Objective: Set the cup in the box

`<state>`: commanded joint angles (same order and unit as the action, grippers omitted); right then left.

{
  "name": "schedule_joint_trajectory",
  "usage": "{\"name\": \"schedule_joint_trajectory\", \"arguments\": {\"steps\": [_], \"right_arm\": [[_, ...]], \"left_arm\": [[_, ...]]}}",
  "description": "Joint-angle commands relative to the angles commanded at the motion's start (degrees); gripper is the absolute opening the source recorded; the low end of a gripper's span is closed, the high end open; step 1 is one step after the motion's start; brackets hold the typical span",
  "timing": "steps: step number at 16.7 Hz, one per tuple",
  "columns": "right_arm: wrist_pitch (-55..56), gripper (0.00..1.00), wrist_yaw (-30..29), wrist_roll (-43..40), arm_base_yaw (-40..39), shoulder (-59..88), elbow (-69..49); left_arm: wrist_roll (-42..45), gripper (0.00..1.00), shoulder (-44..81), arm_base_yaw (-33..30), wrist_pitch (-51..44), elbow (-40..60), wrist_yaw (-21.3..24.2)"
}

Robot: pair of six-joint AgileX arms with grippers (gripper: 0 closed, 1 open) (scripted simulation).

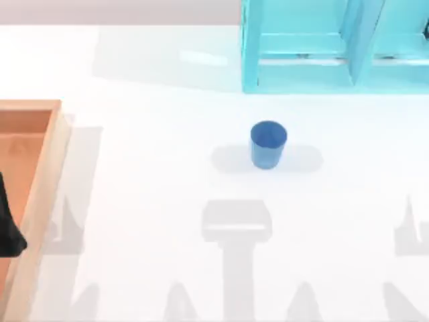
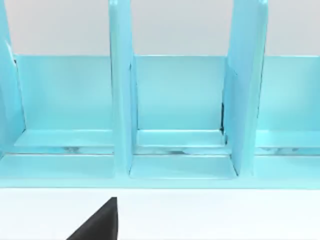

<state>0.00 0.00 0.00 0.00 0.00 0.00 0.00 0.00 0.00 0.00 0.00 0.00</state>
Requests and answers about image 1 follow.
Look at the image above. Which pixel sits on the blue cup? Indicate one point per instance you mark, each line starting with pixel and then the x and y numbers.
pixel 266 152

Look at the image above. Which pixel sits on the light blue rack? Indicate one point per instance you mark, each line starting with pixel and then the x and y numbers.
pixel 295 43

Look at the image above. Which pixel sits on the shallow salmon-coloured box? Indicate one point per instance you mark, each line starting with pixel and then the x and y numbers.
pixel 37 174

